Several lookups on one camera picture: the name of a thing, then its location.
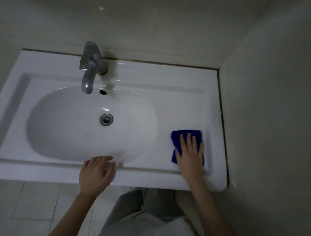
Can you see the person's left hand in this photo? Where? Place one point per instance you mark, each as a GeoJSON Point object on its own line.
{"type": "Point", "coordinates": [96, 177]}

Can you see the person's right hand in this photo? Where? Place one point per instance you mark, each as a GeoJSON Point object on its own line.
{"type": "Point", "coordinates": [190, 163]}

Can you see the chrome faucet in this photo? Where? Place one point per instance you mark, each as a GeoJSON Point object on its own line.
{"type": "Point", "coordinates": [91, 63]}

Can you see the person's left forearm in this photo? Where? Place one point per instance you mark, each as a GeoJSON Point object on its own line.
{"type": "Point", "coordinates": [73, 216]}

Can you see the white ceramic sink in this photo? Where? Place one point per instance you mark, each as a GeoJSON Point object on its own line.
{"type": "Point", "coordinates": [170, 97]}

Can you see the metal sink drain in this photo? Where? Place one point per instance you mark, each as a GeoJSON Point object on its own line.
{"type": "Point", "coordinates": [106, 119]}

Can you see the small blue cleaning cloth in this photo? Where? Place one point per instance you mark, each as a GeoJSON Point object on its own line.
{"type": "Point", "coordinates": [176, 138]}

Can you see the person's right forearm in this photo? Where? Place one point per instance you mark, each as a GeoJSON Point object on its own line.
{"type": "Point", "coordinates": [211, 209]}

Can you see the grey trousers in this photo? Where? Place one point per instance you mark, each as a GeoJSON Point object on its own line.
{"type": "Point", "coordinates": [150, 201]}

